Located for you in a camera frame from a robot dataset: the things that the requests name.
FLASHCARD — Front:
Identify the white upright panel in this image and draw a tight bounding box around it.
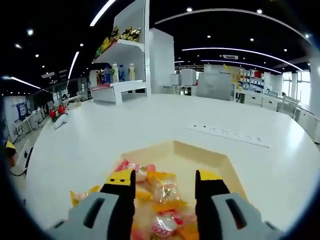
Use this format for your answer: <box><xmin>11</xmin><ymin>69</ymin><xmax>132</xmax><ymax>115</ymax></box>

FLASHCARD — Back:
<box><xmin>149</xmin><ymin>27</ymin><xmax>175</xmax><ymax>95</ymax></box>

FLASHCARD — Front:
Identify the red and white toy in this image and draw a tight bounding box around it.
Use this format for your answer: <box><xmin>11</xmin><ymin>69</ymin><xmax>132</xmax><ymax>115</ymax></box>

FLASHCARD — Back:
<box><xmin>48</xmin><ymin>104</ymin><xmax>70</xmax><ymax>130</ymax></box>

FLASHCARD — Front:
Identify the large white box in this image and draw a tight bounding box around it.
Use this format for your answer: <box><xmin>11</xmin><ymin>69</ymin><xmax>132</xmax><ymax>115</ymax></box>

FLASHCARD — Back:
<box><xmin>180</xmin><ymin>68</ymin><xmax>197</xmax><ymax>87</ymax></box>

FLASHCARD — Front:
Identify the black yellow snack packet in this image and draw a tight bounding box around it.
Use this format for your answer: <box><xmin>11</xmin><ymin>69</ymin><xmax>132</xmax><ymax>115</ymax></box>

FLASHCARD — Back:
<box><xmin>110</xmin><ymin>24</ymin><xmax>121</xmax><ymax>42</ymax></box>
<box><xmin>120</xmin><ymin>26</ymin><xmax>142</xmax><ymax>43</ymax></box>

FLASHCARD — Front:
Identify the white green drink bottle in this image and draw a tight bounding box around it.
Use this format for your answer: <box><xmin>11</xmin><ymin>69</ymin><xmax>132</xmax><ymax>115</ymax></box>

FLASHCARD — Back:
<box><xmin>111</xmin><ymin>63</ymin><xmax>119</xmax><ymax>83</ymax></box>

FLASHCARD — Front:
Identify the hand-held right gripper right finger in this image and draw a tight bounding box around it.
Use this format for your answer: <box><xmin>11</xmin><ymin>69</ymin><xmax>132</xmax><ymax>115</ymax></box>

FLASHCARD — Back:
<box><xmin>194</xmin><ymin>169</ymin><xmax>282</xmax><ymax>240</ymax></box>

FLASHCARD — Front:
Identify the white desk with drawers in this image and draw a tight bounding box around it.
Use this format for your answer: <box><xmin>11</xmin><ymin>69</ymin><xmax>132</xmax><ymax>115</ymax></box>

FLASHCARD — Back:
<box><xmin>243</xmin><ymin>89</ymin><xmax>283</xmax><ymax>111</ymax></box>

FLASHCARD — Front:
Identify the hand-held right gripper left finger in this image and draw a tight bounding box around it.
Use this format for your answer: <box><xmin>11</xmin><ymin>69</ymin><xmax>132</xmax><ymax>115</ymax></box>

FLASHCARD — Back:
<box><xmin>47</xmin><ymin>169</ymin><xmax>137</xmax><ymax>240</ymax></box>

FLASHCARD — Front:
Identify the blue white wall poster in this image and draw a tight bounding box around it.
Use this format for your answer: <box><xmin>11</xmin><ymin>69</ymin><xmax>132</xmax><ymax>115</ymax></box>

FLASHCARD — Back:
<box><xmin>4</xmin><ymin>96</ymin><xmax>28</xmax><ymax>126</ymax></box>

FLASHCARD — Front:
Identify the white display shelf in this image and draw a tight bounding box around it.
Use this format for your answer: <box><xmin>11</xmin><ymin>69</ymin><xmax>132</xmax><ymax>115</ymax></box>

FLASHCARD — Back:
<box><xmin>88</xmin><ymin>0</ymin><xmax>152</xmax><ymax>105</ymax></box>

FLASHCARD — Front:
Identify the yellow green snack packet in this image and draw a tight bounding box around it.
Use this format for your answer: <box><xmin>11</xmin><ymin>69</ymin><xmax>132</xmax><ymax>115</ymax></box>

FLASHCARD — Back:
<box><xmin>93</xmin><ymin>36</ymin><xmax>113</xmax><ymax>61</ymax></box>

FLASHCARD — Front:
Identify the storage shelf with white boxes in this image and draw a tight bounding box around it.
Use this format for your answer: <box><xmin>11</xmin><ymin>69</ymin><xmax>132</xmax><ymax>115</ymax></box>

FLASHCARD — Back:
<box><xmin>238</xmin><ymin>68</ymin><xmax>267</xmax><ymax>88</ymax></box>

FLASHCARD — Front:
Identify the long ceiling light strip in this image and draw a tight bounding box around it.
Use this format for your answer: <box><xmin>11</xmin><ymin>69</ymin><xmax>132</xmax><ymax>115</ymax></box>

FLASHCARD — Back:
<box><xmin>89</xmin><ymin>0</ymin><xmax>118</xmax><ymax>27</ymax></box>

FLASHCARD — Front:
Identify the grey mesh office chair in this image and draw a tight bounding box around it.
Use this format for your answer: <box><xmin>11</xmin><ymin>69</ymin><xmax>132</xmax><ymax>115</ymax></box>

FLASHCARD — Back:
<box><xmin>196</xmin><ymin>72</ymin><xmax>232</xmax><ymax>101</ymax></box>

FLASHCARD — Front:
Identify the white table socket strip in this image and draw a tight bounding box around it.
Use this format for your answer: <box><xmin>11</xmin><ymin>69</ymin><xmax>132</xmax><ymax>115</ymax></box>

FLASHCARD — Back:
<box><xmin>186</xmin><ymin>122</ymin><xmax>272</xmax><ymax>149</ymax></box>

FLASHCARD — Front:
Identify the cream hexagonal bowl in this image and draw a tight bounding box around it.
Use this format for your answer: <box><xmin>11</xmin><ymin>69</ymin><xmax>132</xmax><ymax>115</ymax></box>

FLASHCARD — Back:
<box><xmin>117</xmin><ymin>139</ymin><xmax>251</xmax><ymax>208</ymax></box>

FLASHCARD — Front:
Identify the heap of marshmallows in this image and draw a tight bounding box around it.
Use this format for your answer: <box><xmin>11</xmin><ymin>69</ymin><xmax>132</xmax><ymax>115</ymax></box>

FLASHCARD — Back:
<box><xmin>69</xmin><ymin>159</ymin><xmax>201</xmax><ymax>240</ymax></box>

